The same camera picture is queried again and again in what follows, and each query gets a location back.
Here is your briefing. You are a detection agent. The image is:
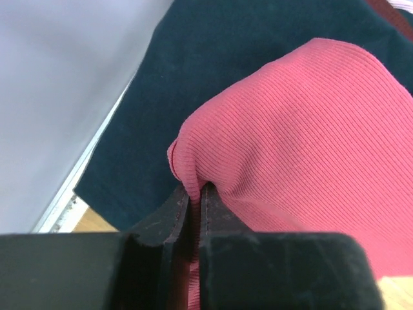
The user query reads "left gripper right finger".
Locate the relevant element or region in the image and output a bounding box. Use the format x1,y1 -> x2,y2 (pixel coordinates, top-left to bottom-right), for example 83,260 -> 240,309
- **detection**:
199,184 -> 384,309

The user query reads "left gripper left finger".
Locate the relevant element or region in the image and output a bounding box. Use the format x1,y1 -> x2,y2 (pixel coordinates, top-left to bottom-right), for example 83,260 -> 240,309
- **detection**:
1,187 -> 190,309

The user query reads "red tank top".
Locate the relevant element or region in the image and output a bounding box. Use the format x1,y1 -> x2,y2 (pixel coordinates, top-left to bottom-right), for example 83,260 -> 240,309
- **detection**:
168,38 -> 412,309

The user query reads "folded navy tank top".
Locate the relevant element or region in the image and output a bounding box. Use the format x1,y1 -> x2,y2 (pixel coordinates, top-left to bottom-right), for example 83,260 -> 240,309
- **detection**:
75,0 -> 412,230

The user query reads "pink garment under stack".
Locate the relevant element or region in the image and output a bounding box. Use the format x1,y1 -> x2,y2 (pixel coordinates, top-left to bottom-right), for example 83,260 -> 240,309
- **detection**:
366,0 -> 412,42

